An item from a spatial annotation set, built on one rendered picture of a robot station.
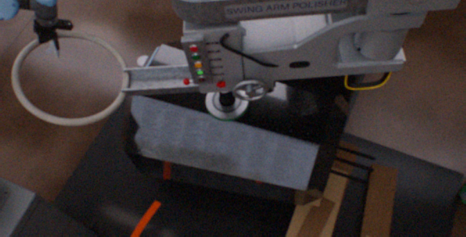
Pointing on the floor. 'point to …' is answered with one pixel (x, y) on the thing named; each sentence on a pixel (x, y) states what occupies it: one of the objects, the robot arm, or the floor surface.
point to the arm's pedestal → (36, 216)
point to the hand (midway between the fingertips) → (53, 46)
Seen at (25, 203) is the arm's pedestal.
